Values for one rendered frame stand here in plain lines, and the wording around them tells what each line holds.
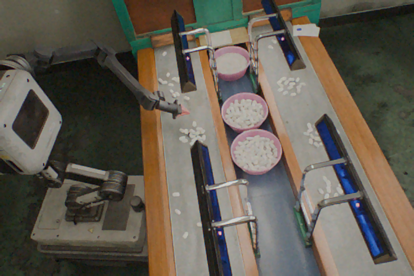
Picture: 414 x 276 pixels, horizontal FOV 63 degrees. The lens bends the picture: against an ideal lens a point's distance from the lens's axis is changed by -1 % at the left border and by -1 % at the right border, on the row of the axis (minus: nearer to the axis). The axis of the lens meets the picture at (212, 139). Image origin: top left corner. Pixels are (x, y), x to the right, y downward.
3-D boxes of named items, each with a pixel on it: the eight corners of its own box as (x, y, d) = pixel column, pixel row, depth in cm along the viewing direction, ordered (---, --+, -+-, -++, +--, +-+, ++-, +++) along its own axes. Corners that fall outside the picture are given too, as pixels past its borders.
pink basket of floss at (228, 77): (235, 90, 219) (234, 79, 212) (202, 74, 231) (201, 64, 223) (258, 65, 230) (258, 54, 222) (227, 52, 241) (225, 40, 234)
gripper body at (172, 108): (178, 99, 194) (167, 96, 190) (181, 113, 188) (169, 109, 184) (173, 106, 198) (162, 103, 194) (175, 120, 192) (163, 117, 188)
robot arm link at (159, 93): (142, 109, 184) (149, 97, 180) (140, 95, 192) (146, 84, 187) (162, 114, 191) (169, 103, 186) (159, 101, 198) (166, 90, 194)
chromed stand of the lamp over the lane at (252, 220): (220, 265, 158) (207, 231, 121) (213, 225, 169) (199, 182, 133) (260, 257, 158) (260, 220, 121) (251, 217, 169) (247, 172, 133)
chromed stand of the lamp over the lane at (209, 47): (193, 109, 214) (178, 54, 178) (189, 87, 226) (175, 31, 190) (222, 103, 214) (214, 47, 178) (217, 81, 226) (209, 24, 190)
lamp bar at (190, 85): (182, 93, 173) (178, 84, 167) (170, 21, 209) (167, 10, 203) (197, 90, 173) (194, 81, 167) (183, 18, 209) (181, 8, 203)
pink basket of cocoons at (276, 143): (237, 185, 180) (236, 175, 173) (228, 144, 196) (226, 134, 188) (286, 174, 180) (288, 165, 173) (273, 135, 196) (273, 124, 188)
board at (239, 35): (201, 51, 231) (201, 49, 230) (198, 37, 240) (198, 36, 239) (249, 41, 231) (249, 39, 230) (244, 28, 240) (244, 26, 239)
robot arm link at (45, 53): (91, 49, 197) (97, 35, 192) (108, 64, 196) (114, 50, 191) (24, 63, 159) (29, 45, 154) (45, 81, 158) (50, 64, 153)
